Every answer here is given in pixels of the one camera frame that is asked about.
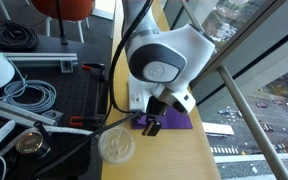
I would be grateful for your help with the short aluminium extrusion bar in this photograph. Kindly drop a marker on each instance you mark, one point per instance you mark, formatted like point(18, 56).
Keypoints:
point(34, 60)

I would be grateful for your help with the purple cloth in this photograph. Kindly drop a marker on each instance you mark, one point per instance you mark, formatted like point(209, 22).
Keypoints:
point(177, 121)

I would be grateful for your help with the long aluminium extrusion bar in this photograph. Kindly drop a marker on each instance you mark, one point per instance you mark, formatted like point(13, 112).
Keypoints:
point(17, 111)

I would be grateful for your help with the grey metal handrail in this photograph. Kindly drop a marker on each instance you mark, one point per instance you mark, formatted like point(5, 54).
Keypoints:
point(244, 110)

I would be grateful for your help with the black perforated breadboard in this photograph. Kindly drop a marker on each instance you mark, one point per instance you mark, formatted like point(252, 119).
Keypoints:
point(74, 96)

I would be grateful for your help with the orange chair with white legs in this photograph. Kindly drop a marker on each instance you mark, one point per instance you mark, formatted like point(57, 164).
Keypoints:
point(64, 8)

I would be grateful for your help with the white metal leg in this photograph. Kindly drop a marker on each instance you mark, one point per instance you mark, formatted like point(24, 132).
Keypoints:
point(4, 10)

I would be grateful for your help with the clear drinking straw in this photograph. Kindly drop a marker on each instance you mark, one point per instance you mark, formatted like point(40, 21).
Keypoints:
point(119, 140)

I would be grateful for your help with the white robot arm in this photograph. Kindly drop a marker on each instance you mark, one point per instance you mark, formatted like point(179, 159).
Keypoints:
point(190, 46)

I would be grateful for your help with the clear plastic cup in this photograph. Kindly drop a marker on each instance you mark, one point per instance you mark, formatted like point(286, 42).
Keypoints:
point(124, 154)

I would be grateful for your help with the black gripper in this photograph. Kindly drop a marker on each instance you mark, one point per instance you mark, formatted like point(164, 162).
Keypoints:
point(155, 106)

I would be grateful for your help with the black jar with gold lid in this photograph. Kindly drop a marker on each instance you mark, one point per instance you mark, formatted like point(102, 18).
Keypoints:
point(29, 143)

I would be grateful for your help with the black bag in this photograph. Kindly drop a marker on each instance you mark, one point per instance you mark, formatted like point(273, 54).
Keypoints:
point(74, 160)

